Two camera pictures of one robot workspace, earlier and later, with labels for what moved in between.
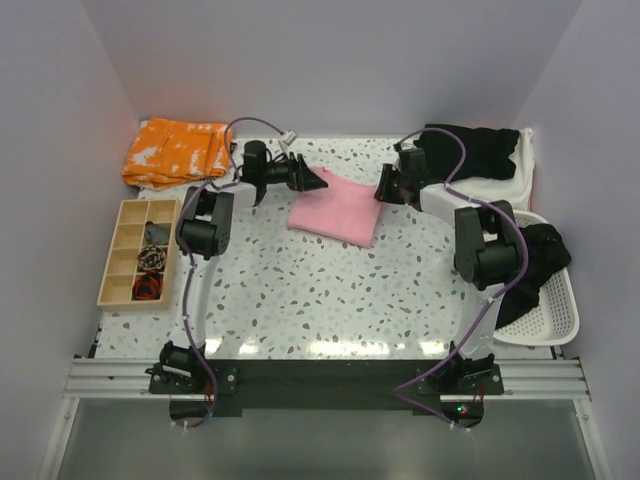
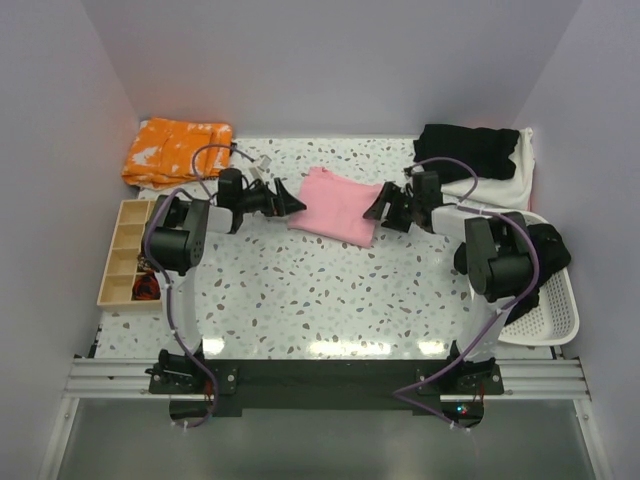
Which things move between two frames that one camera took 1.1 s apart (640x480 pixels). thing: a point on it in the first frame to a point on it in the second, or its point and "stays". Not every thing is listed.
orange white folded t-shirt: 171,151 stays
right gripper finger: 387,187 to 379,206
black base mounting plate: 329,385 stays
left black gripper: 300,177 to 282,205
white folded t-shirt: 518,190 stays
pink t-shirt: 344,210 stays
